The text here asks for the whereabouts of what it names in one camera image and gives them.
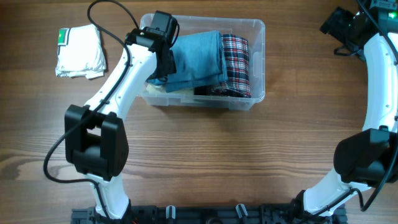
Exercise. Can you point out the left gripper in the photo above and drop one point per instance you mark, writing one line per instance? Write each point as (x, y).
(171, 66)

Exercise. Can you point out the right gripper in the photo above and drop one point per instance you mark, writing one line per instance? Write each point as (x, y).
(343, 17)

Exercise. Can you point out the cream cloth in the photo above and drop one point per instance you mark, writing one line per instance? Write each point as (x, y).
(158, 89)

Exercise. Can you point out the blue towel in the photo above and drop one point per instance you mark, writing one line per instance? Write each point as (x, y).
(199, 60)

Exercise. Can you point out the black garment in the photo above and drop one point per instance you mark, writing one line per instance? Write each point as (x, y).
(202, 91)

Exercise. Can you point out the plaid shirt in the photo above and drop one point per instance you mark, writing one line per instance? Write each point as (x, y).
(236, 53)

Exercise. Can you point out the white garment green tag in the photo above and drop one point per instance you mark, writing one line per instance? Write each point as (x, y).
(80, 53)

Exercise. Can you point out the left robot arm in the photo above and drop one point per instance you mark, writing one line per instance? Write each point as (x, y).
(96, 142)

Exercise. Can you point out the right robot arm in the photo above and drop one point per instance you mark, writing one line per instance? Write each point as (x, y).
(365, 162)

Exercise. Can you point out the clear plastic storage bin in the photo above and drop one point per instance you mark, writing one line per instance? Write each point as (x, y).
(254, 30)

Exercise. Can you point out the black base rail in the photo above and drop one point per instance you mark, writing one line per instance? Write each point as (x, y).
(263, 214)

